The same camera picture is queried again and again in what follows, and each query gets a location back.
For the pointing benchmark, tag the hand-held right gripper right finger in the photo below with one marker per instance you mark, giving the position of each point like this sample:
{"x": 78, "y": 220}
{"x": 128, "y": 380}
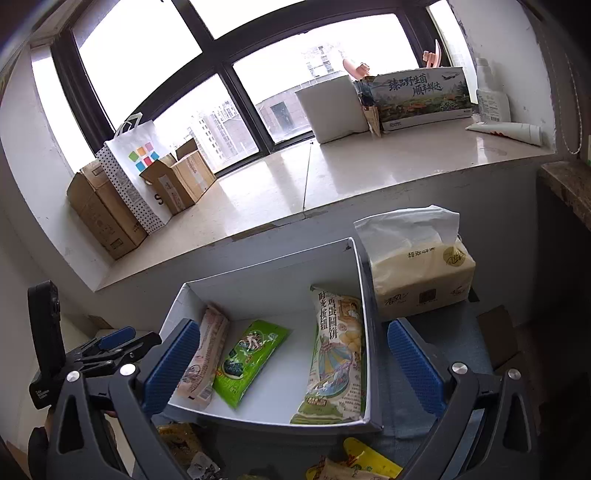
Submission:
{"x": 415, "y": 364}

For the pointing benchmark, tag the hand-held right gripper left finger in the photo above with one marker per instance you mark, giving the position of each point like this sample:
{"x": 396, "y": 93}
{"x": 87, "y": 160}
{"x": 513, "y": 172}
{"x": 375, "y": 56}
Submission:
{"x": 171, "y": 364}

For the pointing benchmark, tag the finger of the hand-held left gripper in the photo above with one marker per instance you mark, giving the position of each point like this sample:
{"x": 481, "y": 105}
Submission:
{"x": 138, "y": 344}
{"x": 117, "y": 334}

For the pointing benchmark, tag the white cardboard box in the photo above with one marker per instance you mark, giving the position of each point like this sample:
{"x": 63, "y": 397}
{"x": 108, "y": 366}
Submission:
{"x": 277, "y": 295}

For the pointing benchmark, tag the pink snack packet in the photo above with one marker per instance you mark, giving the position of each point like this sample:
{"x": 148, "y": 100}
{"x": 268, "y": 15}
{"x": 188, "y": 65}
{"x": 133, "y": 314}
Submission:
{"x": 207, "y": 350}

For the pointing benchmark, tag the dark yellow snack packet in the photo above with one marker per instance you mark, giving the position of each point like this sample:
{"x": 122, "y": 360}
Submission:
{"x": 180, "y": 441}

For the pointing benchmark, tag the green snack packet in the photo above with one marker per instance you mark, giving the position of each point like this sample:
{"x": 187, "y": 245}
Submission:
{"x": 249, "y": 360}

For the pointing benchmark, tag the tissue pack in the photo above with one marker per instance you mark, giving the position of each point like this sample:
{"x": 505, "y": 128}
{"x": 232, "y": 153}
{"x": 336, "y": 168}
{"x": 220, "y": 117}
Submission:
{"x": 415, "y": 281}

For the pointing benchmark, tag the cream illustrated snack packet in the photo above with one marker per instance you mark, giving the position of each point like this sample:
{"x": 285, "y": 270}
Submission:
{"x": 332, "y": 360}

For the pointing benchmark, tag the clear snack packet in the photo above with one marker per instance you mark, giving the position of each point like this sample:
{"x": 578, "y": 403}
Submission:
{"x": 203, "y": 466}

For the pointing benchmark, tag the tall brown cardboard box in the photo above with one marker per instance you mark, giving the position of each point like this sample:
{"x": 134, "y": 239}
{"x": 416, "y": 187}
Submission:
{"x": 101, "y": 217}

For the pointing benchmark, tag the open brown cardboard box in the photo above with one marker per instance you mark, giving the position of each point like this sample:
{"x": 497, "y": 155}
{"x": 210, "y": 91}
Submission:
{"x": 171, "y": 189}
{"x": 198, "y": 175}

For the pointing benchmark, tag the white paper bag coloured squares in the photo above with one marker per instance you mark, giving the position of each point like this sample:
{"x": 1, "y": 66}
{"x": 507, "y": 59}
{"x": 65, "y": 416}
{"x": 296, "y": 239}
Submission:
{"x": 134, "y": 180}

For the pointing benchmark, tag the marble window sill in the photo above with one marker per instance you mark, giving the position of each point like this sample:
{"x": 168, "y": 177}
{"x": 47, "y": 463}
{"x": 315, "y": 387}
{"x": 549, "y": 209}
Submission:
{"x": 369, "y": 175}

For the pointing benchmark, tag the brown stone ledge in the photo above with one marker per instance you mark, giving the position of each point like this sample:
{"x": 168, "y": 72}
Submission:
{"x": 572, "y": 184}

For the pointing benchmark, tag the small brown paper bag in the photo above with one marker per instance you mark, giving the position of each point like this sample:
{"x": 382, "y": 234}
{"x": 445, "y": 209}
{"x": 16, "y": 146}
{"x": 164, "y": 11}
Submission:
{"x": 373, "y": 121}

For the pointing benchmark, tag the white tube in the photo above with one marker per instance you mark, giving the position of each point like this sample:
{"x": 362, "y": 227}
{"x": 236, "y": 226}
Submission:
{"x": 512, "y": 131}

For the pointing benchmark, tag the landscape printed box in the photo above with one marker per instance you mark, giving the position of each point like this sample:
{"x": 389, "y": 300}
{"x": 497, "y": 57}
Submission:
{"x": 415, "y": 99}

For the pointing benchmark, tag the white foam box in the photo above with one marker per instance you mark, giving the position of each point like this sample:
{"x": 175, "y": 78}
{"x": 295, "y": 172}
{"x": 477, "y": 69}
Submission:
{"x": 330, "y": 110}

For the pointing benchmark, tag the white plastic bottle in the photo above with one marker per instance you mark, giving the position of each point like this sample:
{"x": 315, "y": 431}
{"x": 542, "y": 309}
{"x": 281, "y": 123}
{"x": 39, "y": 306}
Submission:
{"x": 491, "y": 104}

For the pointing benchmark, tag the pink toy figure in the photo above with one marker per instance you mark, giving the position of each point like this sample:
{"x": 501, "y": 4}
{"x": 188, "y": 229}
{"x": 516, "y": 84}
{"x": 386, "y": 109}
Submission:
{"x": 358, "y": 70}
{"x": 433, "y": 57}

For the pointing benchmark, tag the dark window frame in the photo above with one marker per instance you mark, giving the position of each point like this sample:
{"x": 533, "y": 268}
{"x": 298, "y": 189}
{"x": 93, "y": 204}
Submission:
{"x": 225, "y": 69}

